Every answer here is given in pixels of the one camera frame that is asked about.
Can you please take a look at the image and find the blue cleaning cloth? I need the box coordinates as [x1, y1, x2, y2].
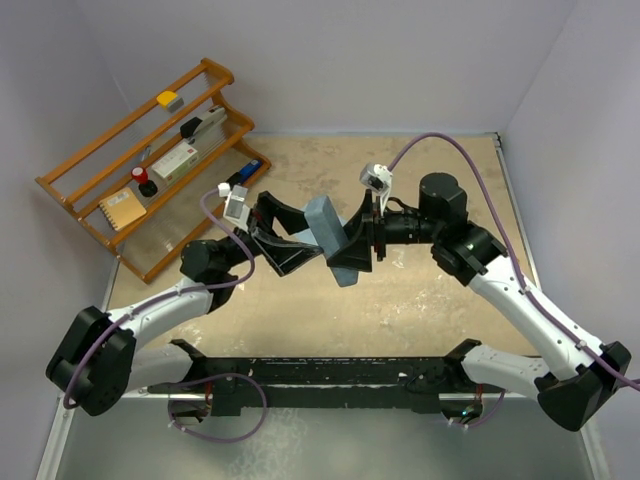
[294, 229, 317, 246]

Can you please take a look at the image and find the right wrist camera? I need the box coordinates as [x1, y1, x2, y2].
[359, 163, 393, 213]

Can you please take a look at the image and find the yellow grey eraser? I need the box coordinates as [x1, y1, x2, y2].
[156, 90, 184, 113]

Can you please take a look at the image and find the white green box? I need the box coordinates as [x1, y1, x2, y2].
[151, 141, 199, 184]

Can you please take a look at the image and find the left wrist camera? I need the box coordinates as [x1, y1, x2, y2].
[218, 182, 250, 231]

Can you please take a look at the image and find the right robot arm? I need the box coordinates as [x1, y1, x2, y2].
[327, 169, 631, 432]

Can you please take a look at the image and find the wooden shelf rack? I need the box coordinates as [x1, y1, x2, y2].
[36, 58, 271, 283]

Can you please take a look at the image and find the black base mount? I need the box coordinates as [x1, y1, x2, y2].
[149, 340, 480, 416]

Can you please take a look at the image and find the grey glasses case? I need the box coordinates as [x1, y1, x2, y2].
[304, 195, 358, 288]

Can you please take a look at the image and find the brown spiral notebook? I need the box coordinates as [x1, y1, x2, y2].
[99, 187, 147, 232]

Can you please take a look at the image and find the black white stapler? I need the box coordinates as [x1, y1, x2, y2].
[180, 105, 226, 139]

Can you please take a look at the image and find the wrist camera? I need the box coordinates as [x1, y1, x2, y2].
[218, 182, 250, 231]
[359, 163, 393, 213]

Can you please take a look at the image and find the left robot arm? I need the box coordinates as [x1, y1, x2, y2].
[45, 191, 323, 416]

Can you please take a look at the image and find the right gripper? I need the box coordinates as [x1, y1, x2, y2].
[328, 189, 442, 271]

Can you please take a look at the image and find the red black stamp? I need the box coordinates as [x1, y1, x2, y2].
[131, 166, 158, 198]

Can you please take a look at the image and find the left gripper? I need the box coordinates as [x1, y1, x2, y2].
[220, 192, 322, 274]

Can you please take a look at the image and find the metal binder clip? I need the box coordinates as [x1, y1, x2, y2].
[140, 145, 152, 162]

